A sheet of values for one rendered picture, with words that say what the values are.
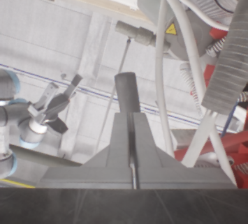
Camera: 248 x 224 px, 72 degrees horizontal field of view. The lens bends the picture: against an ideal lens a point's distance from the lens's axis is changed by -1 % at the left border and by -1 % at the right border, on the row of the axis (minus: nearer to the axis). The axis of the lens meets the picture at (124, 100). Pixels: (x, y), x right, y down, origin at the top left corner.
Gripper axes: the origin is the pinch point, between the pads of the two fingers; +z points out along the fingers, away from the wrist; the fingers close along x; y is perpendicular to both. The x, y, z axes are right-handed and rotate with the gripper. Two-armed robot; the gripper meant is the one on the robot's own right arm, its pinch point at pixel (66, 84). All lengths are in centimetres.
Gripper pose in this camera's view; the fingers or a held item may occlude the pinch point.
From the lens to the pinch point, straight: 57.5
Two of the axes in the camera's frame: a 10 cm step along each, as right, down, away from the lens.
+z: 6.1, -6.8, -4.2
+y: -7.4, -6.7, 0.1
